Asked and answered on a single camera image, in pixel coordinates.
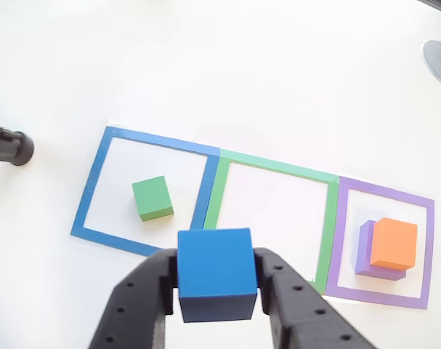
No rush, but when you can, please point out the small blue cube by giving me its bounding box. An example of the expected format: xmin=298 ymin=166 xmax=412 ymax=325
xmin=177 ymin=228 xmax=258 ymax=324

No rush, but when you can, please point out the green cube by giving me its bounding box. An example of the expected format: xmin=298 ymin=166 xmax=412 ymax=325
xmin=132 ymin=175 xmax=175 ymax=222

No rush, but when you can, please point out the orange block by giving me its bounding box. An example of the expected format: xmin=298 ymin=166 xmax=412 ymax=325
xmin=369 ymin=217 xmax=418 ymax=271

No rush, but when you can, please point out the purple block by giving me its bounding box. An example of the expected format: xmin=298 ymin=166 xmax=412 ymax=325
xmin=354 ymin=220 xmax=407 ymax=281

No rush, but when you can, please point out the green square frame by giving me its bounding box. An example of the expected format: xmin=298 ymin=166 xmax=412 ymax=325
xmin=202 ymin=148 xmax=340 ymax=295

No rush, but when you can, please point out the blue square frame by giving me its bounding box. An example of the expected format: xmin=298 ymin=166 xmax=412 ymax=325
xmin=70 ymin=125 xmax=221 ymax=257

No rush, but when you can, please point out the purple square frame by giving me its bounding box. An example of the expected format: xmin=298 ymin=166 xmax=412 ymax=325
xmin=323 ymin=175 xmax=435 ymax=311

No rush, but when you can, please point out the black camera tripod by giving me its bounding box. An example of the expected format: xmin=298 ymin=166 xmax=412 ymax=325
xmin=0 ymin=121 xmax=35 ymax=167

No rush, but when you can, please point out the round silver cable grommet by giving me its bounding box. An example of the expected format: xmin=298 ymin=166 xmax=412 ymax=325
xmin=421 ymin=39 xmax=441 ymax=88

